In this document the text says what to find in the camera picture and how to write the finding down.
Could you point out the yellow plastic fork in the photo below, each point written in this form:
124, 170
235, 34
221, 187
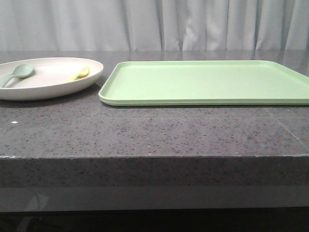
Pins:
84, 71

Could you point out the white round plate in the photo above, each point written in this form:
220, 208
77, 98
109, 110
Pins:
49, 79

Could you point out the light green serving tray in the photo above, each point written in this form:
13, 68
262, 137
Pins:
204, 82

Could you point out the pale green plastic spoon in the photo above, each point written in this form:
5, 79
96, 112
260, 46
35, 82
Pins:
21, 71

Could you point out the white curtain backdrop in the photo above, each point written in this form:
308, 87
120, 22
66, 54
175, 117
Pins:
153, 25

